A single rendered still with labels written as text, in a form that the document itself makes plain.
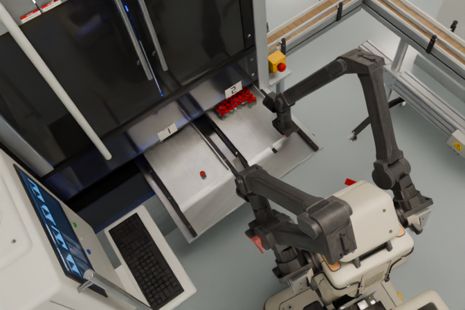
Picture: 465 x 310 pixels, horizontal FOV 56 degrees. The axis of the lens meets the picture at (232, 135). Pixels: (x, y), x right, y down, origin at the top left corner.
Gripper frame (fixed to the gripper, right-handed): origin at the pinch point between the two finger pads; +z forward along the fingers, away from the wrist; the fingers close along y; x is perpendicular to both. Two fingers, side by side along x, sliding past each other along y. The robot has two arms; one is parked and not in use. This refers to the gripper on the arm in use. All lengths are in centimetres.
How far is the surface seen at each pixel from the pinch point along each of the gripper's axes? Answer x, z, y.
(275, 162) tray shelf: 10.8, 3.6, -5.2
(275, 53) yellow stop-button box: -19.8, -14.5, 29.5
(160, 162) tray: 49, 0, 27
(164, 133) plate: 42, -14, 27
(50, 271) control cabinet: 90, -63, -26
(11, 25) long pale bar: 64, -98, 13
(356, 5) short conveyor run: -77, -1, 37
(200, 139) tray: 29.2, 0.1, 24.9
